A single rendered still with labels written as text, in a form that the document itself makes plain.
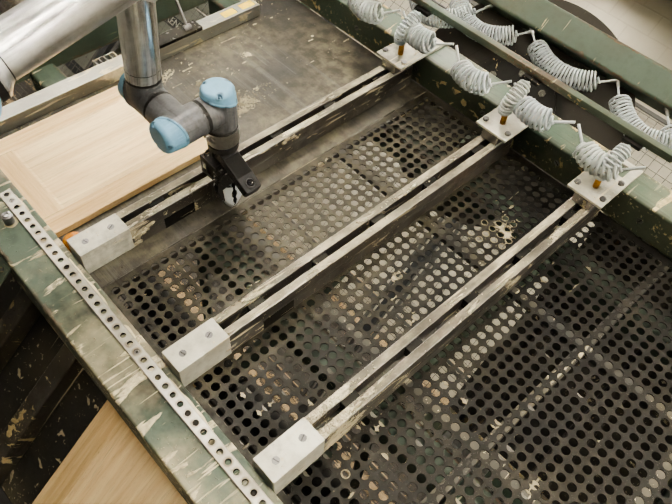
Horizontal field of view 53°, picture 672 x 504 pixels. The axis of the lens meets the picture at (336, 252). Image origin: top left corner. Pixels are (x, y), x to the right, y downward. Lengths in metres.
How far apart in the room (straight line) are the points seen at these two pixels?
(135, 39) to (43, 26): 0.32
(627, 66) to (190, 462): 1.68
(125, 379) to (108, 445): 0.38
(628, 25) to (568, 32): 4.44
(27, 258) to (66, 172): 0.30
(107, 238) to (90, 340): 0.25
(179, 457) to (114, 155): 0.86
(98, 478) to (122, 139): 0.86
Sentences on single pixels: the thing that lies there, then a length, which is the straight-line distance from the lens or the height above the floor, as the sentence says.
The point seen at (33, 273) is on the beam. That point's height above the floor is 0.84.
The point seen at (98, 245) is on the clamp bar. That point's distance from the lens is 1.61.
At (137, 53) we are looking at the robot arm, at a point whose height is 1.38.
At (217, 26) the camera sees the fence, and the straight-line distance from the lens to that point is 2.25.
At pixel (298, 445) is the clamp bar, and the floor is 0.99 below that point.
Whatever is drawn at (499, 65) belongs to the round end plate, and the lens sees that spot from 2.43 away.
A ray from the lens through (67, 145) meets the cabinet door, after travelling 1.94.
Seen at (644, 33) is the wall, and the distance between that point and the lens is 6.76.
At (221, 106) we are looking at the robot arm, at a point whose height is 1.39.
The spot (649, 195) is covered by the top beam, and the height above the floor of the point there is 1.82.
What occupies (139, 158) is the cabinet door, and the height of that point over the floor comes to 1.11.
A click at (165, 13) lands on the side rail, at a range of 2.44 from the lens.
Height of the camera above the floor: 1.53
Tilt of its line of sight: 10 degrees down
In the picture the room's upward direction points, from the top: 37 degrees clockwise
